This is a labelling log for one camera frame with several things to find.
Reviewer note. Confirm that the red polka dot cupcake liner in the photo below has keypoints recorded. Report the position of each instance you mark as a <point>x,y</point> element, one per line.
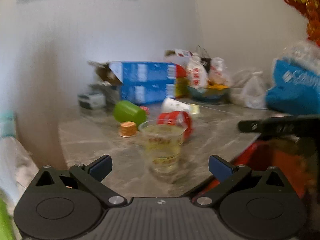
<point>145,109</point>

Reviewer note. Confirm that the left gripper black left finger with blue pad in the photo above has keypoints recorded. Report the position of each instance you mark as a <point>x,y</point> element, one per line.
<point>90,177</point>

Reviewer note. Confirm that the upper blue cardboard box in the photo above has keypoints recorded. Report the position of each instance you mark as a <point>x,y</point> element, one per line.
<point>124,72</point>

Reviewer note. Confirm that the white red cardboard box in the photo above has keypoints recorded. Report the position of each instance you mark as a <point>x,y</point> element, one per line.
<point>178,56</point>

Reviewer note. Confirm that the red wall decoration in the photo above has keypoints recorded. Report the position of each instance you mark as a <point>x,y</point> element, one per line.
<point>310,10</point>

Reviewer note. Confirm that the orange polka dot cupcake liner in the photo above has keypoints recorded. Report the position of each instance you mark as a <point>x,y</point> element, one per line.
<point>127,129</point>

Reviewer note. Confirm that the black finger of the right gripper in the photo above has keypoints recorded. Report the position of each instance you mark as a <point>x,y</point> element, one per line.
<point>302,126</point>

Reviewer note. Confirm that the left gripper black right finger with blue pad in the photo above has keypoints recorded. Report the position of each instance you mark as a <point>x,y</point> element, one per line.
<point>229,177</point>

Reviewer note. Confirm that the clear plastic printed cup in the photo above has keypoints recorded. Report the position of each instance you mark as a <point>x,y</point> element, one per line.
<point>161,142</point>

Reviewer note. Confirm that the white plastic bag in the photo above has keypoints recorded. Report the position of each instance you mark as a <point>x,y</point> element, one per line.
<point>249,89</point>

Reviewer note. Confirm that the black paper shopping bag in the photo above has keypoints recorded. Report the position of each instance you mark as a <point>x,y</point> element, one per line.
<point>204,56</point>

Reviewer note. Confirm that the small green white box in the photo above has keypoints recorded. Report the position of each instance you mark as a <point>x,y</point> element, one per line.
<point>91,100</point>

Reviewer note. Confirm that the lower blue cardboard box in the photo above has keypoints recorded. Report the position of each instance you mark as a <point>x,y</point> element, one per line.
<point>145,94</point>

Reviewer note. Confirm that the blue Columbia shopping bag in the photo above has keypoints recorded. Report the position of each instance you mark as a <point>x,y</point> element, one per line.
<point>295,90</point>

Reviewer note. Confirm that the blue cardboard box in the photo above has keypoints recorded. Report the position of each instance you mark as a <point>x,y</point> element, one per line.
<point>124,72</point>
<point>145,94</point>

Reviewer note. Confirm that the red yellow box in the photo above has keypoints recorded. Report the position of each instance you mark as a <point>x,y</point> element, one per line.
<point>181,85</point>

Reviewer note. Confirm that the white drawstring candy bag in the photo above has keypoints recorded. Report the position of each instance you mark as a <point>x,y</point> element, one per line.
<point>196,73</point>

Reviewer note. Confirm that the green plastic cup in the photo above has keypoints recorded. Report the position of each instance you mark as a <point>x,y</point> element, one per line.
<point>126,111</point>

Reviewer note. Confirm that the white floral paper cup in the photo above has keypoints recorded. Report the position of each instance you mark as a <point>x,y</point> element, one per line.
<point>172,105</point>

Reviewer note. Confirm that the blue ceramic bowl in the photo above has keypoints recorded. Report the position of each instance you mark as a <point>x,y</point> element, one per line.
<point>210,95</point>

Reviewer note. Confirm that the clear plastic snack bag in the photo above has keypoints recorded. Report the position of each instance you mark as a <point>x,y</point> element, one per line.
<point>218,73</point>

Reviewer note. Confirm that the red plastic cup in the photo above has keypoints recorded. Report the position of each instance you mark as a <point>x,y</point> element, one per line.
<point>178,118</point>

